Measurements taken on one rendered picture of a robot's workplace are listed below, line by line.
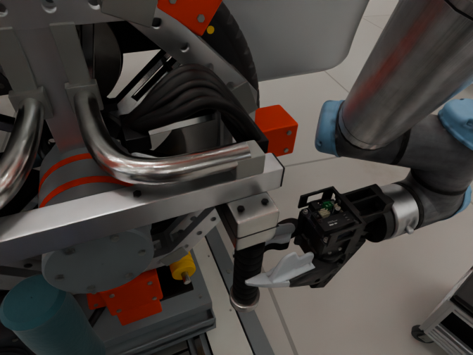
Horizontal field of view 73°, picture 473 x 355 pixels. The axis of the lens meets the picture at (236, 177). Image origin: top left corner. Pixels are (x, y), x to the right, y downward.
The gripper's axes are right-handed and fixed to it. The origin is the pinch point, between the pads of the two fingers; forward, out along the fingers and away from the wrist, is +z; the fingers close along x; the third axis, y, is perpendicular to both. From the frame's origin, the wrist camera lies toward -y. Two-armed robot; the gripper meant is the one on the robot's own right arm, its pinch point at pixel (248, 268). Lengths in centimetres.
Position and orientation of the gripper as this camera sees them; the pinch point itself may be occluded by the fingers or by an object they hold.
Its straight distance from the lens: 43.6
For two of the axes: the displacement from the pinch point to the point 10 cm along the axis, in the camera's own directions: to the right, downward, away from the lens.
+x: 3.8, 6.4, -6.7
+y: 0.3, -7.3, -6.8
